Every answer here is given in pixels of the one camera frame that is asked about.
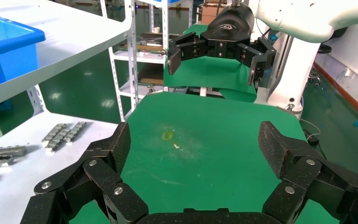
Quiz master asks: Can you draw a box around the white perforated storage rack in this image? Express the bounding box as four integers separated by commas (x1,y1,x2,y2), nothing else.
100,0,170,121

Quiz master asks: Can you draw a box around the black power adapter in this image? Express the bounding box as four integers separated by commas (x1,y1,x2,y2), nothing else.
302,129,320,147

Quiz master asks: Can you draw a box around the white metal shelf rack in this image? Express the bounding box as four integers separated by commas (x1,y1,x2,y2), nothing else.
0,0,134,224

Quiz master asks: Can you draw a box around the green cloth on spare table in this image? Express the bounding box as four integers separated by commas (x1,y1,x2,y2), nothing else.
163,24,257,103

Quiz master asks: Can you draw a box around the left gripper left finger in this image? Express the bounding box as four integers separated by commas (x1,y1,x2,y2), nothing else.
20,122,149,224

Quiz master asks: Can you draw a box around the blue plastic bin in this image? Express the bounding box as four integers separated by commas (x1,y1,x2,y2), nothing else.
0,11,46,92

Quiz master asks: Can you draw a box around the white robot torso column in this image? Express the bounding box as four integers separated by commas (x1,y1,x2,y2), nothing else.
267,33,321,114

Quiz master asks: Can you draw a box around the black office stool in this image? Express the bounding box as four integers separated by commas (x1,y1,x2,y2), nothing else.
317,43,333,55

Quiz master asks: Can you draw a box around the brown cardboard box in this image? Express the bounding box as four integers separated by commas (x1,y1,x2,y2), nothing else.
201,3,227,25

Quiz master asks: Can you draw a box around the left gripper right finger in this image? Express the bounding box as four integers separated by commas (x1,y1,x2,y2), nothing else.
257,121,358,224

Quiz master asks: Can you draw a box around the metal parts pile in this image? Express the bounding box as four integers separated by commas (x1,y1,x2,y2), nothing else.
117,32,167,53

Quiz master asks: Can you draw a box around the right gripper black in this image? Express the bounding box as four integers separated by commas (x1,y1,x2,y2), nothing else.
166,3,277,86

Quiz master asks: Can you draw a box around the wooden board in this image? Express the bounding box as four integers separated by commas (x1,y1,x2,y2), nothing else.
138,63,165,86

